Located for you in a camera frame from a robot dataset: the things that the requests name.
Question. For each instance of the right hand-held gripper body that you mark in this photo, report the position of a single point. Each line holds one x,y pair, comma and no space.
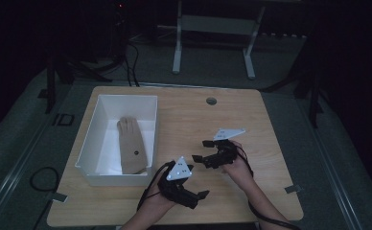
224,153

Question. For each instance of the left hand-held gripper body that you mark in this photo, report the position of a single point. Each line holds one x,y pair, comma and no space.
177,188

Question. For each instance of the beige glove with dark dot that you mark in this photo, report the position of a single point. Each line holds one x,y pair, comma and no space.
131,147

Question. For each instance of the white rectangular box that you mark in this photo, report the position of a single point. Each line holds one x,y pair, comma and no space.
123,143

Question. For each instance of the person's right hand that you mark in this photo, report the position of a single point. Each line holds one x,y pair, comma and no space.
240,169

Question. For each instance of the person's left hand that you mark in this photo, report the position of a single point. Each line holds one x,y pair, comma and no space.
157,199

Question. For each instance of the grey tape piece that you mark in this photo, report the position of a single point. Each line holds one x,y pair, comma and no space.
59,197
293,188

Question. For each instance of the black tripod stand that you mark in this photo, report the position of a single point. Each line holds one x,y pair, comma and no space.
313,92
51,76

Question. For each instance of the white metal stand frame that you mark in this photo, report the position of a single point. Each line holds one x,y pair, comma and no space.
214,27

